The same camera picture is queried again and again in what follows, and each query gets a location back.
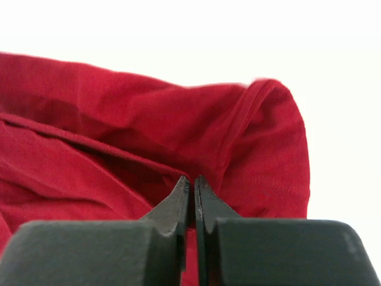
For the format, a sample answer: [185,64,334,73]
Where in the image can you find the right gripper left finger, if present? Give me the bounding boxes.
[1,176,190,285]

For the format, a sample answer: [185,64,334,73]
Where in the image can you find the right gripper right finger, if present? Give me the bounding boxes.
[195,176,380,286]

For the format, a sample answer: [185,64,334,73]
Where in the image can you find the red t shirt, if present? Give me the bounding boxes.
[1,54,310,285]

